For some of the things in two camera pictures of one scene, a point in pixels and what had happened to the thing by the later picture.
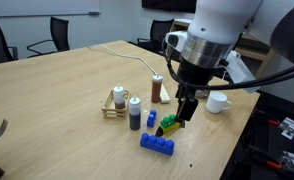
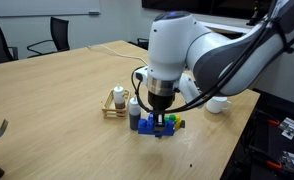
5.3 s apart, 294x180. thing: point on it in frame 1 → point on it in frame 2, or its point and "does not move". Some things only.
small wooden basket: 109,109 does not move
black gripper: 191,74 → 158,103
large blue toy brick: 155,144 → 147,127
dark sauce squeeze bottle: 134,113 does not move
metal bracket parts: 291,129 does not move
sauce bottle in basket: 119,97 does not move
